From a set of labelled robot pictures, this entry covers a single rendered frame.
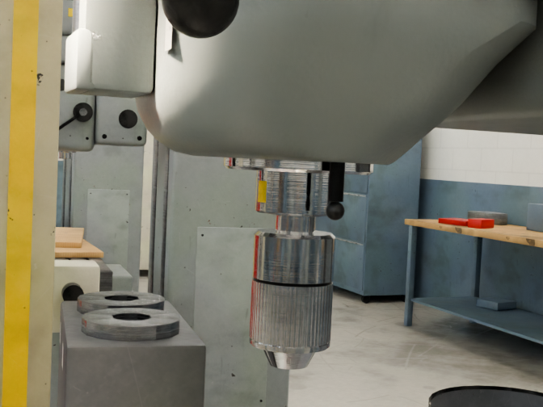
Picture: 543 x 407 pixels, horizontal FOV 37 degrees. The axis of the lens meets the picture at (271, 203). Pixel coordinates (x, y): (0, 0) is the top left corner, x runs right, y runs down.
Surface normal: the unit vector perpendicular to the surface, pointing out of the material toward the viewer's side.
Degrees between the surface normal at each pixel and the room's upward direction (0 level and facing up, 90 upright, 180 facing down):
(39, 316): 90
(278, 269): 90
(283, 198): 90
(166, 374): 90
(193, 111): 128
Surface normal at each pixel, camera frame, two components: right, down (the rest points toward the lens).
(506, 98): -0.84, 0.44
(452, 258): -0.93, -0.02
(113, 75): 0.37, 0.07
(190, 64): -0.63, 0.25
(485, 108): -0.69, 0.69
